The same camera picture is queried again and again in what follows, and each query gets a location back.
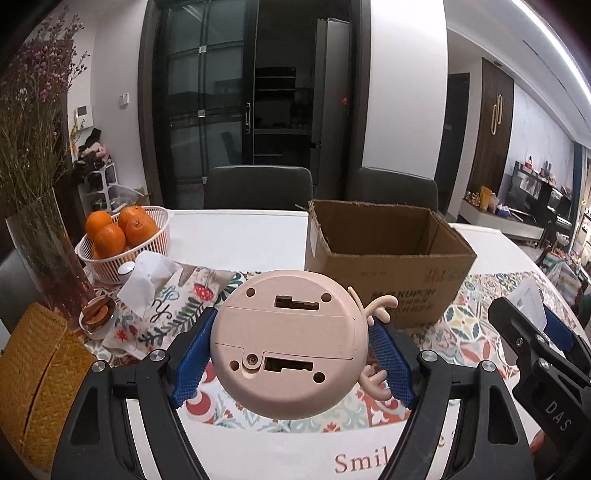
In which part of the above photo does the dried flower bouquet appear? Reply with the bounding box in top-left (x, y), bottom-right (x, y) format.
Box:
top-left (0, 9), bottom-right (90, 222)

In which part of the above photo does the dark grey dining chair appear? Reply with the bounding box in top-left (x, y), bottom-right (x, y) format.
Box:
top-left (353, 167), bottom-right (439, 215)
top-left (204, 166), bottom-right (315, 210)

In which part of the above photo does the white shoe rack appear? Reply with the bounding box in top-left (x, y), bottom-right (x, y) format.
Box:
top-left (81, 168), bottom-right (118, 217)

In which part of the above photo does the dark kitchen cabinet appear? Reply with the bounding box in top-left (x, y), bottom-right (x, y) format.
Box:
top-left (254, 67), bottom-right (315, 167)

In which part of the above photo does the dark slatted wood panel door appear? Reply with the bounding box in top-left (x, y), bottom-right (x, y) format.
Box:
top-left (471, 58), bottom-right (514, 195)

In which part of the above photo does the white television cabinet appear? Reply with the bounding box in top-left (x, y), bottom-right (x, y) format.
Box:
top-left (459, 200), bottom-right (546, 241)

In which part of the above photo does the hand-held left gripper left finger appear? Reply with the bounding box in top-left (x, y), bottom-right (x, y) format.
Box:
top-left (50, 306), bottom-right (219, 480)

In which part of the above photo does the plaid fabric chair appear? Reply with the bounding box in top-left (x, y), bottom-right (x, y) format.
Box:
top-left (536, 249), bottom-right (583, 305)

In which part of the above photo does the clear plastic storage bin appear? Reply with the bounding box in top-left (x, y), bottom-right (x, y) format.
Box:
top-left (108, 185), bottom-right (144, 208)

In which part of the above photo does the white plastic fruit basket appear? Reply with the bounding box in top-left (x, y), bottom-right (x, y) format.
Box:
top-left (75, 206), bottom-right (171, 283)

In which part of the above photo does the brown cardboard box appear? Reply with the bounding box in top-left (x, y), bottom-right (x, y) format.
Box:
top-left (305, 199), bottom-right (478, 329)

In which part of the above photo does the small bowl with snacks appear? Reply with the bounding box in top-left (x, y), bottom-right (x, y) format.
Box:
top-left (79, 295), bottom-right (120, 340)

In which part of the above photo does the dark interior door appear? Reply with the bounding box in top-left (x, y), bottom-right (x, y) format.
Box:
top-left (436, 74), bottom-right (469, 190)

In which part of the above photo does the flat screen television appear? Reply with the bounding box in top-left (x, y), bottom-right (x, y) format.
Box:
top-left (505, 161), bottom-right (555, 217)

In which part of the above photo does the dark framed glass sliding door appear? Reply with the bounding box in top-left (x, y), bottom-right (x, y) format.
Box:
top-left (154, 0), bottom-right (254, 208)

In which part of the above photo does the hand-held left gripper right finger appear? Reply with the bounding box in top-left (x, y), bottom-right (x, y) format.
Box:
top-left (368, 318), bottom-right (536, 480)

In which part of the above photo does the yellow woven box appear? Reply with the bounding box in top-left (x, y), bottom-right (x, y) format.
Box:
top-left (0, 302), bottom-right (98, 472)

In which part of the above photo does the grey tall refrigerator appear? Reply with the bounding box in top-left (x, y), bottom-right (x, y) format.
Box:
top-left (310, 18), bottom-right (356, 199)

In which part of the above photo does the pile of plush toys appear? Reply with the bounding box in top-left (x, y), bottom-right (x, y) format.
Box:
top-left (74, 129), bottom-right (114, 174)

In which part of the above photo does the clear glass vase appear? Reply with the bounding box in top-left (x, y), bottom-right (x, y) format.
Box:
top-left (4, 194), bottom-right (93, 319)

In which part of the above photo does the white card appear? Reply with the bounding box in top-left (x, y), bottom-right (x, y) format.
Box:
top-left (512, 278), bottom-right (546, 330)

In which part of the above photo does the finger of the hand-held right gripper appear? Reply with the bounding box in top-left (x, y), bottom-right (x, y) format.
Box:
top-left (488, 298), bottom-right (550, 366)
top-left (542, 305), bottom-right (591, 370)

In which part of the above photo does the pink round antlered device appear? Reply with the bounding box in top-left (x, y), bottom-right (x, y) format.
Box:
top-left (210, 270), bottom-right (399, 421)

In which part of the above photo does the floral tissue pack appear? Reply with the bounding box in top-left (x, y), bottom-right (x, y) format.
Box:
top-left (102, 251), bottom-right (247, 356)

